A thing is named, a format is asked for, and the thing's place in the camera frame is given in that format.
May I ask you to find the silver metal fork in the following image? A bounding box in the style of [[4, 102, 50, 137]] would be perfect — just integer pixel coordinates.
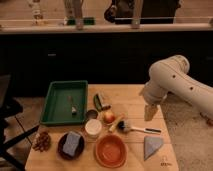
[[68, 96, 77, 115]]

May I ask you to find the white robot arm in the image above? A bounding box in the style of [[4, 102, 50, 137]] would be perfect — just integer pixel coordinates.
[[141, 55, 213, 120]]

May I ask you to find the black bristle dish brush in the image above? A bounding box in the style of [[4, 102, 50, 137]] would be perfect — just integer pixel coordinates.
[[118, 120, 161, 134]]

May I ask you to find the grey folded cloth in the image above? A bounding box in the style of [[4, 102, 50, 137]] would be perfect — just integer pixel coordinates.
[[144, 136, 164, 160]]

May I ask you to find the red yellow apple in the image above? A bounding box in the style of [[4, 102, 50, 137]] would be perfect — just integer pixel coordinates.
[[103, 111, 115, 123]]

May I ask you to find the orange bowl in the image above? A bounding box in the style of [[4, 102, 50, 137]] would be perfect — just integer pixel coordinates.
[[94, 135, 127, 168]]

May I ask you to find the small dark metal cup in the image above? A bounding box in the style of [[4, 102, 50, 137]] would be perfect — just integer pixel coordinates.
[[85, 109, 98, 120]]

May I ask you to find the white cup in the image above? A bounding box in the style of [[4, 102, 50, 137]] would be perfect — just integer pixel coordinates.
[[85, 119, 102, 138]]

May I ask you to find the dark brown plate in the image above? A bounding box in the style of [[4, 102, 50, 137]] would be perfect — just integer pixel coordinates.
[[57, 131, 85, 160]]

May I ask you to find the green plastic tray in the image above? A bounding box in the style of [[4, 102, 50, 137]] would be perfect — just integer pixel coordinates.
[[40, 80, 88, 126]]

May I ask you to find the blue grey sponge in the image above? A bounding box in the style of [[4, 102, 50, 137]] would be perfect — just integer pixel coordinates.
[[63, 132, 81, 156]]

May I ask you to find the green box on counter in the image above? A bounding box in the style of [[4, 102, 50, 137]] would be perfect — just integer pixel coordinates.
[[66, 17, 95, 25]]

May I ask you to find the brown nut cluster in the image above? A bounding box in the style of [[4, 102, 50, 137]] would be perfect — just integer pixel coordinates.
[[32, 132, 51, 152]]

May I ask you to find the dark counter cabinet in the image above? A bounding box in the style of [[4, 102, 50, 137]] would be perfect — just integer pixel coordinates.
[[0, 31, 213, 97]]

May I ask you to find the black chair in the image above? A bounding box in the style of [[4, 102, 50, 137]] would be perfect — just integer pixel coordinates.
[[0, 74, 40, 171]]

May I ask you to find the wooden handled brush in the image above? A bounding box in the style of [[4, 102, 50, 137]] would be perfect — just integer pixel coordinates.
[[108, 115, 124, 133]]

